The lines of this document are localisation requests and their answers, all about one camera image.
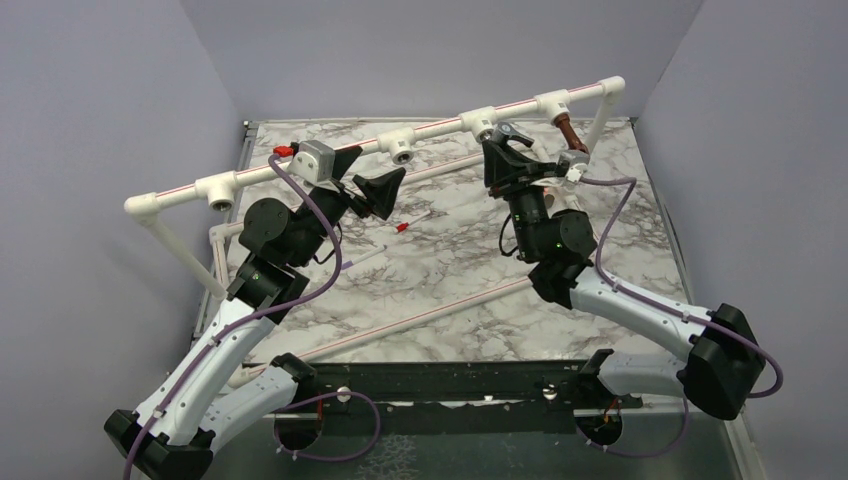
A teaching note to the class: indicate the white red marker pen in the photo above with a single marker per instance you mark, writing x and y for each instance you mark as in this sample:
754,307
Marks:
410,222

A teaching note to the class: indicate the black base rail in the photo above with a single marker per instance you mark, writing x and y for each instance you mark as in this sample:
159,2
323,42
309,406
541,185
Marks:
448,398

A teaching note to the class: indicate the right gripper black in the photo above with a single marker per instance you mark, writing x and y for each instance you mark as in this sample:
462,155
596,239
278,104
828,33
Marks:
508,171

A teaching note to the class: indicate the white PVC pipe frame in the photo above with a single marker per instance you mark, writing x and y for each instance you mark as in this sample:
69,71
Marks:
398,143

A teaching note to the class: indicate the chrome metal faucet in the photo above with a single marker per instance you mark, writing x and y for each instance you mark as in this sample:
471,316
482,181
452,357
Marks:
503,132

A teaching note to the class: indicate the brown plastic faucet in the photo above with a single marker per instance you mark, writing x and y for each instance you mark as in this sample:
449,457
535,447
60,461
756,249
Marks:
563,123

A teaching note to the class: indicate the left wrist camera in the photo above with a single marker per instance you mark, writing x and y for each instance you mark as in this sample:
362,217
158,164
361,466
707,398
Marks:
311,160

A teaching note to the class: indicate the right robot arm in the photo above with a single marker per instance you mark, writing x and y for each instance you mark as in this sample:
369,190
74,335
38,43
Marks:
711,356

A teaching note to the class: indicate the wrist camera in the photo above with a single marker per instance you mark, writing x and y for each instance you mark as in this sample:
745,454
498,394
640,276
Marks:
311,160
572,164

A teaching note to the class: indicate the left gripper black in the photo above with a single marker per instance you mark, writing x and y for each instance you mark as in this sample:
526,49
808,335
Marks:
380,192

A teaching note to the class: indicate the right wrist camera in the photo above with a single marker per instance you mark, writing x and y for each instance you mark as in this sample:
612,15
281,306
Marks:
572,164

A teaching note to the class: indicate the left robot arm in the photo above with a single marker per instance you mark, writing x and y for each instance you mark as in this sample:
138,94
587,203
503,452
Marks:
295,257

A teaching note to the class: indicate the white purple marker pen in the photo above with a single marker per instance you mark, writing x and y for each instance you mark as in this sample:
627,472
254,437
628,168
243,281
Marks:
347,264

